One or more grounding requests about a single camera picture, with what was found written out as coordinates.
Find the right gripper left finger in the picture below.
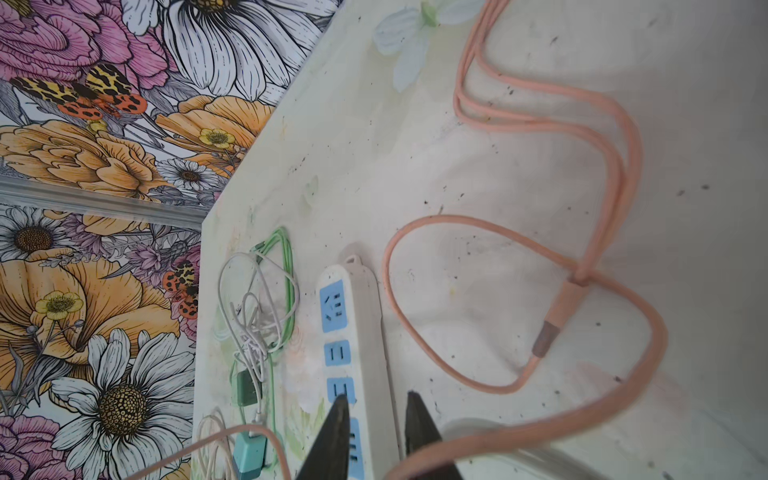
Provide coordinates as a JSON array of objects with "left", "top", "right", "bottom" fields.
[{"left": 296, "top": 394, "right": 351, "bottom": 480}]

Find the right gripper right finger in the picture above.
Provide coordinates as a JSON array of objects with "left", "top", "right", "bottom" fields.
[{"left": 404, "top": 391, "right": 463, "bottom": 480}]

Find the white blue power strip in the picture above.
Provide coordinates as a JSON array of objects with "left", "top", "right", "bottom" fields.
[{"left": 316, "top": 255, "right": 400, "bottom": 479}]

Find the teal charger adapter left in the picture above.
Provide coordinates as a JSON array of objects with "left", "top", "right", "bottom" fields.
[{"left": 233, "top": 432, "right": 268, "bottom": 480}]

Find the green charger adapter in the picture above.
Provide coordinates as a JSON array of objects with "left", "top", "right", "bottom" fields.
[{"left": 234, "top": 370, "right": 262, "bottom": 407}]

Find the white power strip cord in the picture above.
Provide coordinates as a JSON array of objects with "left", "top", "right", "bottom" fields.
[{"left": 440, "top": 418, "right": 613, "bottom": 480}]

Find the white thin cable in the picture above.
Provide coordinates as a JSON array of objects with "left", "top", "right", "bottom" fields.
[{"left": 217, "top": 250, "right": 300, "bottom": 421}]

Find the green cable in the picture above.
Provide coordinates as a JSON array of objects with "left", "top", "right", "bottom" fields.
[{"left": 229, "top": 226, "right": 296, "bottom": 472}]

